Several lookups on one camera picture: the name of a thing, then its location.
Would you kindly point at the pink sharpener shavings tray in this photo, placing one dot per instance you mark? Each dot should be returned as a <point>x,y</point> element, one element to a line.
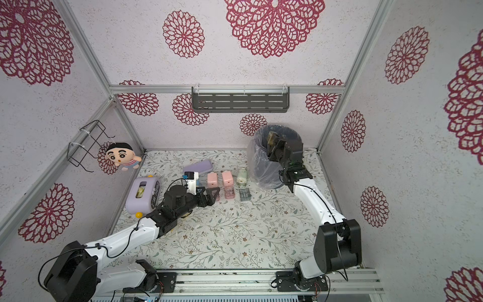
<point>229,192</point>

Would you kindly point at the clear plastic bin liner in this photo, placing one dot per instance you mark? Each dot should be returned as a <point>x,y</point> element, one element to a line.
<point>264,166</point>

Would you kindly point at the green pencil sharpener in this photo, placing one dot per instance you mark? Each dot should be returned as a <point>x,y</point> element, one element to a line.
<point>242,177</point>

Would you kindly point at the grey wall shelf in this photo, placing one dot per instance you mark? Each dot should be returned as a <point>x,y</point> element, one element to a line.
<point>240,100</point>

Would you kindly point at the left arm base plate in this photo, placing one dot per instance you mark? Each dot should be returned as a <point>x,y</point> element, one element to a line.
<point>161,282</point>

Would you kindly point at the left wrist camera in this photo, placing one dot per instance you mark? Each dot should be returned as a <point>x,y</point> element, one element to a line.
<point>191,181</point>

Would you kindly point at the Shin-chan plush doll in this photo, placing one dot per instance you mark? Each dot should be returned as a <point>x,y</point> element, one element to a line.
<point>122,155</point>

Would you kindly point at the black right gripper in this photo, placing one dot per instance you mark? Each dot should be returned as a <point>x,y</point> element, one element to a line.
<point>275,147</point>

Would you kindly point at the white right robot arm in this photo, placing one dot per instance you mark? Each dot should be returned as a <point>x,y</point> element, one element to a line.
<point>338,244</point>

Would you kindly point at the purple tissue box holder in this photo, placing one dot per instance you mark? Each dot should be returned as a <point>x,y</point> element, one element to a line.
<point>143,195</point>

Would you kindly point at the pink pencil sharpener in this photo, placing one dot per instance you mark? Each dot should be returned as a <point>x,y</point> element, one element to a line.
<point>227,178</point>
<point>212,180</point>

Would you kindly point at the clear sharpener shavings tray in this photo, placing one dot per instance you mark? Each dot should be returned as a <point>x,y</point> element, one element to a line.
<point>245,194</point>

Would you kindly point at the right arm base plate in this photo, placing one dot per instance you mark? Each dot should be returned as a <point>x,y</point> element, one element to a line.
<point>289,281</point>

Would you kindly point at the purple pencil case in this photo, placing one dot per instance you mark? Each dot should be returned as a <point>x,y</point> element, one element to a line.
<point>202,167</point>

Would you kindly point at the black wire wall basket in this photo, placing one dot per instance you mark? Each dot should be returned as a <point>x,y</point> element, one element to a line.
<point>92,134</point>

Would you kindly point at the grey trash bin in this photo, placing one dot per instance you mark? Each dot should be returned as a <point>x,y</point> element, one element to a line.
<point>268,158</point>

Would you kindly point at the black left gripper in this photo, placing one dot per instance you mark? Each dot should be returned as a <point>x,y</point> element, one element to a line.
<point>210,199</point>

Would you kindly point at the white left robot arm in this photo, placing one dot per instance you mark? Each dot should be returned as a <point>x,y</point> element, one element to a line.
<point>80,271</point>

